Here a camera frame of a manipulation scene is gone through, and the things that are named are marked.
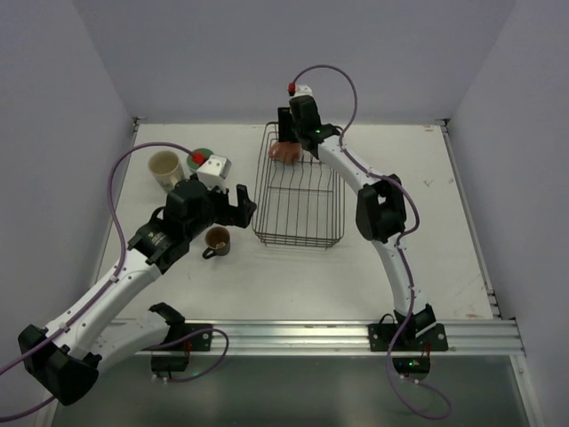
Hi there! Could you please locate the pink mug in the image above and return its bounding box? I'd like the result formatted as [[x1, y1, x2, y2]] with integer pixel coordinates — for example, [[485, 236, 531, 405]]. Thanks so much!
[[268, 141, 302, 165]]

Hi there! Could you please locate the black mug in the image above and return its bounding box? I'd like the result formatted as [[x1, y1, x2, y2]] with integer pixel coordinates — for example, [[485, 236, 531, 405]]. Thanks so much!
[[202, 226, 231, 260]]

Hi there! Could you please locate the black wire dish rack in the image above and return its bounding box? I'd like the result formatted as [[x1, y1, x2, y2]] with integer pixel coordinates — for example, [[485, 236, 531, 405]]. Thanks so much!
[[252, 122, 346, 249]]

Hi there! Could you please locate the green plastic cup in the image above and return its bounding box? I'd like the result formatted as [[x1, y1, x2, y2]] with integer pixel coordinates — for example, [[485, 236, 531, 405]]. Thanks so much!
[[186, 148, 213, 173]]

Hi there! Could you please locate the cream floral mug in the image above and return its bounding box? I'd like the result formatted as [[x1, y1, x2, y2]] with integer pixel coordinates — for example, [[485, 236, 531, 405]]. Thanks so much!
[[148, 150, 185, 192]]

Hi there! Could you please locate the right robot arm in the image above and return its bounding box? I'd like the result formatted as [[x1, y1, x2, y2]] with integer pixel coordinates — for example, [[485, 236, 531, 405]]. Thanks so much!
[[288, 84, 437, 342]]

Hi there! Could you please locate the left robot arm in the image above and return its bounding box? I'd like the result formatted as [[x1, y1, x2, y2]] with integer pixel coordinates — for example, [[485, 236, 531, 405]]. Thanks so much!
[[18, 177, 257, 406]]

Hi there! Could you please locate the left black controller box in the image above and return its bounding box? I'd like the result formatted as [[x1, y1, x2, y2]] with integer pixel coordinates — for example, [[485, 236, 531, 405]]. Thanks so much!
[[150, 356, 189, 376]]

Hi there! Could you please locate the black controller box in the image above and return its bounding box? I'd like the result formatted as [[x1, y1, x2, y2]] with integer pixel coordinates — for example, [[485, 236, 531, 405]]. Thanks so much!
[[392, 356, 431, 377], [150, 356, 189, 376]]

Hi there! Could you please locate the right black controller box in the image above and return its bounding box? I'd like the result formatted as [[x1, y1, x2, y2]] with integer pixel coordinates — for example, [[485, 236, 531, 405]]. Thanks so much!
[[392, 356, 431, 377]]

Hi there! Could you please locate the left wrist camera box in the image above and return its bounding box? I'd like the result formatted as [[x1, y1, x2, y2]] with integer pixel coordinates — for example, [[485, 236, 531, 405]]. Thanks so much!
[[196, 154, 232, 193]]

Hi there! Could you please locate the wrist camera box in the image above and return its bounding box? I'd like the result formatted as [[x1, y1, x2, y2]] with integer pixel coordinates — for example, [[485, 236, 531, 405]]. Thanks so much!
[[196, 154, 232, 193], [287, 82, 313, 98]]

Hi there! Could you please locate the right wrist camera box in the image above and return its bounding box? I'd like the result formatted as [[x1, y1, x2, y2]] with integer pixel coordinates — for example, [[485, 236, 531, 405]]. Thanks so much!
[[287, 82, 313, 98]]

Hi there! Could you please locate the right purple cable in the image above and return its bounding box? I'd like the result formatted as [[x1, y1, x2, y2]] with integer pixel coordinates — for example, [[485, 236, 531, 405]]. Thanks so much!
[[286, 65, 421, 357]]

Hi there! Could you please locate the purple cable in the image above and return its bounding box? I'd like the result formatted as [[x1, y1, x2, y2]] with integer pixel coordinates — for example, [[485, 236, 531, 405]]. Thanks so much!
[[0, 141, 205, 422], [286, 65, 421, 357]]

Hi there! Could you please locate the aluminium rail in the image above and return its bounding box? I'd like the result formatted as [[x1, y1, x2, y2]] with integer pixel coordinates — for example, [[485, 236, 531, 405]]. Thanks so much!
[[52, 316, 525, 357]]

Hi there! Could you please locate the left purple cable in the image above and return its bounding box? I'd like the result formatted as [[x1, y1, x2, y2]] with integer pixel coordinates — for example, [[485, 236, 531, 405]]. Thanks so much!
[[0, 141, 205, 422]]

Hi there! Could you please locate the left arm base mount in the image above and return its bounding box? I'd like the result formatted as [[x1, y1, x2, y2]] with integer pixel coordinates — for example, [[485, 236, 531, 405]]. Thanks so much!
[[149, 302, 212, 352]]

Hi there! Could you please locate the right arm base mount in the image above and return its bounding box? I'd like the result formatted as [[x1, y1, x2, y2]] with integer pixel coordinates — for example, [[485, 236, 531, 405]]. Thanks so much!
[[367, 314, 449, 352]]

